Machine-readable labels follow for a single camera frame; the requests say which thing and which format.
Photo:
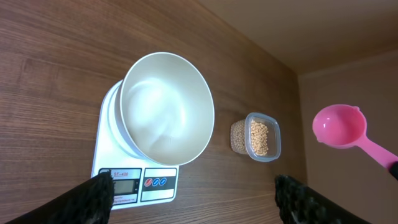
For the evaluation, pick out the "pink plastic measuring scoop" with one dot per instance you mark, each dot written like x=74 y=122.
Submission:
x=344 y=126

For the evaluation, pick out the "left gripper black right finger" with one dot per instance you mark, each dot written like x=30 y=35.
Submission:
x=298 y=204

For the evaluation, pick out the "white bowl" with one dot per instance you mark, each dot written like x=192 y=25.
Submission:
x=164 y=109

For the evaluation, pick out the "clear plastic container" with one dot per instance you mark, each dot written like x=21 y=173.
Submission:
x=273 y=137

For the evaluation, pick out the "white digital kitchen scale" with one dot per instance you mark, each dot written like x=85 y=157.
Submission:
x=138 y=181

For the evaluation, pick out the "soybeans in container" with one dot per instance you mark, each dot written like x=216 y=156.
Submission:
x=258 y=137

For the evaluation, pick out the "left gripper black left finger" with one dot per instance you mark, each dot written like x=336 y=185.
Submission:
x=88 y=203

